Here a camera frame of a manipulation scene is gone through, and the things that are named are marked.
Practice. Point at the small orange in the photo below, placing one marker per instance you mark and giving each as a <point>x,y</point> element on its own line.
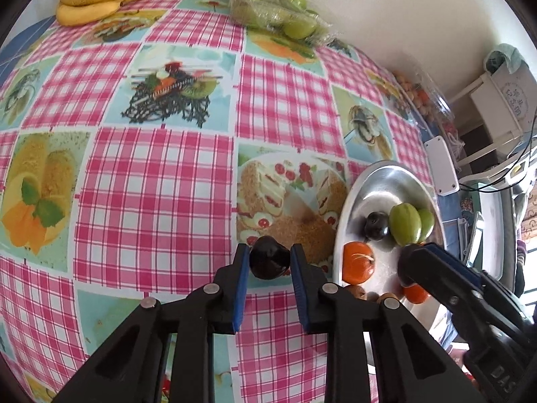
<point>415,294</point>

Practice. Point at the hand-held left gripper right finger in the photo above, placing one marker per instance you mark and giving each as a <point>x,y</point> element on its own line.
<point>300,285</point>

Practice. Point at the white plastic device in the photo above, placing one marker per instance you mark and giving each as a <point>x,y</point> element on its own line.
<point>442,168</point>

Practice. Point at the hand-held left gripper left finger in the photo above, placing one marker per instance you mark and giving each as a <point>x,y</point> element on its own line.
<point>241,285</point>

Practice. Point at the pink checkered printed tablecloth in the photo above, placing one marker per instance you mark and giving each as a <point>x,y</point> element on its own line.
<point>159,201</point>

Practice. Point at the round metal plate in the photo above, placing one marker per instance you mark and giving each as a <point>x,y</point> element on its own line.
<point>386,189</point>

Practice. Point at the white plastic chair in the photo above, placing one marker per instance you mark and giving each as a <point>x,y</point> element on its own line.
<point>499,105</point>

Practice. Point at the pale green cloth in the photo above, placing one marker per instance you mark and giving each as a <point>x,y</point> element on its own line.
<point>509,56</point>

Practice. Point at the small green mango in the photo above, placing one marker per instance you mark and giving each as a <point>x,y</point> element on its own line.
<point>427,226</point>

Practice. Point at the brown kiwi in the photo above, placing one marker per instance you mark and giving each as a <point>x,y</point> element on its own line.
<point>356,291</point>
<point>384,297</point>

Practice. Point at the dark purple plum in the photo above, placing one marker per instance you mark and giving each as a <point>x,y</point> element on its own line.
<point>376,226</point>
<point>268,260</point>

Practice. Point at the clear plastic fruit tray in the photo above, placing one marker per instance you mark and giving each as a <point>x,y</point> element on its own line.
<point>325,35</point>

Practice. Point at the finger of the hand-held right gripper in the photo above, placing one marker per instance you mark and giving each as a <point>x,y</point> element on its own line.
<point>457,262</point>
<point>432,277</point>

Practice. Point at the large green mango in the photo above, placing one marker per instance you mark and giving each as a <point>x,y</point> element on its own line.
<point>404,223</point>

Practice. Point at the orange with stem thread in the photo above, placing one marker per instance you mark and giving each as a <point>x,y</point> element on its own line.
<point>356,264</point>

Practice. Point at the clear box of small fruits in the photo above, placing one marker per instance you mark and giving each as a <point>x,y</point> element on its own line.
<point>419,92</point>

